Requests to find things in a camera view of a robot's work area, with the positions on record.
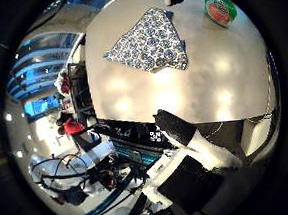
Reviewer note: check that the green spray bottle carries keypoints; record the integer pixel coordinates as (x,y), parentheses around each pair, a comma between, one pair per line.
(220,9)

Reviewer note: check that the blue patterned cloth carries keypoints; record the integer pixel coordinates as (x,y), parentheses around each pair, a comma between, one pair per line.
(150,41)

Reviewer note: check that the black and white marker tag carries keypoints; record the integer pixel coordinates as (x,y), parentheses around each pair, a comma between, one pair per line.
(155,135)

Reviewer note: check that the black equipment rack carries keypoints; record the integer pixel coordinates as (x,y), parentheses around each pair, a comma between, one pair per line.
(80,92)

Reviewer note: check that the person in red shirt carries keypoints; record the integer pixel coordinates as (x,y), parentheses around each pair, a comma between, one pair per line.
(71,126)

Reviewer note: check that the person in red and white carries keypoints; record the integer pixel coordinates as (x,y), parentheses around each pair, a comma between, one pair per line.
(63,83)

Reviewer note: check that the blue metal bar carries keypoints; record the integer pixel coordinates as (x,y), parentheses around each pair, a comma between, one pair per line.
(104,202)

